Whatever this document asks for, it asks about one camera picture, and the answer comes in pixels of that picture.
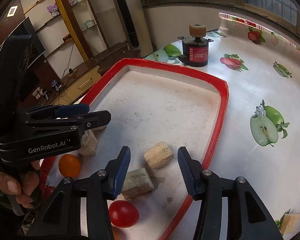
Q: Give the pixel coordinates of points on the black flat television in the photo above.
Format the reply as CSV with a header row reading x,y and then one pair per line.
x,y
38,47

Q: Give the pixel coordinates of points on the teal box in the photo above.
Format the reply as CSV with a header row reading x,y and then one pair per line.
x,y
89,24

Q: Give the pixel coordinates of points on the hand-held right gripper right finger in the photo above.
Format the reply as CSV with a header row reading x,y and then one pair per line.
x,y
187,173

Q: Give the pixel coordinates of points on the person's left hand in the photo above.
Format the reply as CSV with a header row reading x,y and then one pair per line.
x,y
10,183

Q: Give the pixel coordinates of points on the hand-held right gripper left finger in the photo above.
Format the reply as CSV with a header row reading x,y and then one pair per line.
x,y
121,173

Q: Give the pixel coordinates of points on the yellow pole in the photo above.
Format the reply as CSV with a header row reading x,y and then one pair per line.
x,y
70,22

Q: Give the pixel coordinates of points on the wooden low cabinet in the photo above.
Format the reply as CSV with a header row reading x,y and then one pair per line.
x,y
90,80

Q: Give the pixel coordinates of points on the red tomato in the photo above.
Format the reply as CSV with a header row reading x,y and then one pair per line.
x,y
123,213
49,192

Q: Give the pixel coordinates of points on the white power strip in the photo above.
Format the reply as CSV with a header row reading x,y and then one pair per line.
x,y
40,92

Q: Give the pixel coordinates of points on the orange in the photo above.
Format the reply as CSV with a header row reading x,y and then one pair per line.
x,y
69,165

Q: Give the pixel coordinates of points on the white wall shelf unit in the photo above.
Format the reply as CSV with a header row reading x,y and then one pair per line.
x,y
97,7

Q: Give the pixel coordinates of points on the red label motor with cork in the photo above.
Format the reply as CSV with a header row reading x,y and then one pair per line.
x,y
195,55

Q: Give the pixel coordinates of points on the purple plush toy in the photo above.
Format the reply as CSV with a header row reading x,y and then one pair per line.
x,y
53,9

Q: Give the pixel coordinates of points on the black power adapter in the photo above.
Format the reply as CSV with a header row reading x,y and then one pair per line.
x,y
70,70

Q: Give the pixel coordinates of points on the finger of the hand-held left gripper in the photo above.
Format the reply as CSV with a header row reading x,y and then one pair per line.
x,y
72,108
97,118

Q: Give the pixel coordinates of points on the fruit print tablecloth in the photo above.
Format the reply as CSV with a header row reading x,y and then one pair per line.
x,y
240,92

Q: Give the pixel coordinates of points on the floor standing air conditioner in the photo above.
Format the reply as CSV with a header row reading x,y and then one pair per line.
x,y
125,10

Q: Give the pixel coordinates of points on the beige sugarcane chunk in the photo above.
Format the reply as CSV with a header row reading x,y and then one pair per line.
x,y
289,222
137,183
158,155

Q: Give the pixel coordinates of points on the red rimmed white tray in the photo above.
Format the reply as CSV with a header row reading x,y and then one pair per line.
x,y
165,100

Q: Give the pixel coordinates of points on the large cork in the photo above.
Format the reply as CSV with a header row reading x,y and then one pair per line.
x,y
88,143

